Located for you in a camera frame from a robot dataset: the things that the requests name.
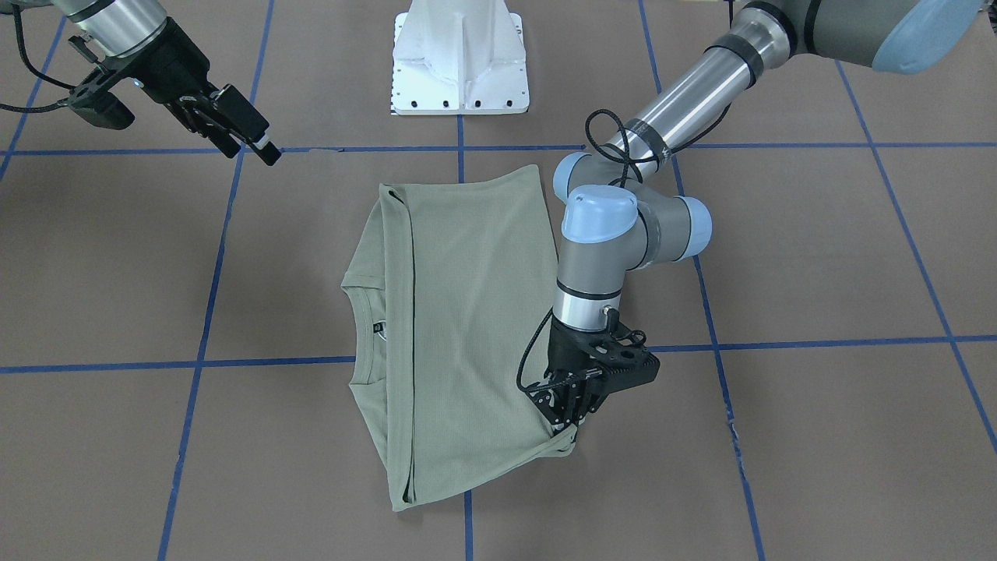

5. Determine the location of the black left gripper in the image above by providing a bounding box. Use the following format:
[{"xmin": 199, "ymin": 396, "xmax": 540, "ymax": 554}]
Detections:
[{"xmin": 537, "ymin": 312, "xmax": 661, "ymax": 434}]

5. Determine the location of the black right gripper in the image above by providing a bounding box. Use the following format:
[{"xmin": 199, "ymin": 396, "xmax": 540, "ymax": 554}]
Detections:
[{"xmin": 117, "ymin": 17, "xmax": 281, "ymax": 167}]

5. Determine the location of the olive green long-sleeve shirt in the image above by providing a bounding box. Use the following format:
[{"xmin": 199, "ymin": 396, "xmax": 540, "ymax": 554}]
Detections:
[{"xmin": 341, "ymin": 164, "xmax": 576, "ymax": 512}]

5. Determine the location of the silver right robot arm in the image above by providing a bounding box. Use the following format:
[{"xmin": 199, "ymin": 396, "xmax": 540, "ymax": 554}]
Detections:
[{"xmin": 34, "ymin": 1, "xmax": 281, "ymax": 166}]

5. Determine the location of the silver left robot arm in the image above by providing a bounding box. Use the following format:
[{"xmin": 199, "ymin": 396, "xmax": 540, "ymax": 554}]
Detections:
[{"xmin": 668, "ymin": 16, "xmax": 995, "ymax": 447}]

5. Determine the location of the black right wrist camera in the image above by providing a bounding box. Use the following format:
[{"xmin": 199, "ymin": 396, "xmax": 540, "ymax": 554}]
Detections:
[{"xmin": 67, "ymin": 71, "xmax": 135, "ymax": 130}]

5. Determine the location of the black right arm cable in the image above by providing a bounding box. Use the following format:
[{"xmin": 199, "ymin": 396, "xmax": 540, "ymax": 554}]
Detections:
[{"xmin": 0, "ymin": 8, "xmax": 86, "ymax": 115}]

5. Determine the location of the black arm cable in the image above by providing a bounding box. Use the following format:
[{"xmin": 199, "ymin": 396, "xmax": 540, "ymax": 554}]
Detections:
[
  {"xmin": 516, "ymin": 108, "xmax": 733, "ymax": 394},
  {"xmin": 0, "ymin": 8, "xmax": 86, "ymax": 115}
]

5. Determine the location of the white metal pedestal base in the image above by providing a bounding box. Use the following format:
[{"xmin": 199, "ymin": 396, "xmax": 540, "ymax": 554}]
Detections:
[{"xmin": 389, "ymin": 1, "xmax": 530, "ymax": 116}]

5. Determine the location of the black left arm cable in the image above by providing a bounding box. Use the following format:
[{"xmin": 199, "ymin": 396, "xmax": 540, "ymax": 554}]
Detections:
[{"xmin": 516, "ymin": 108, "xmax": 733, "ymax": 394}]

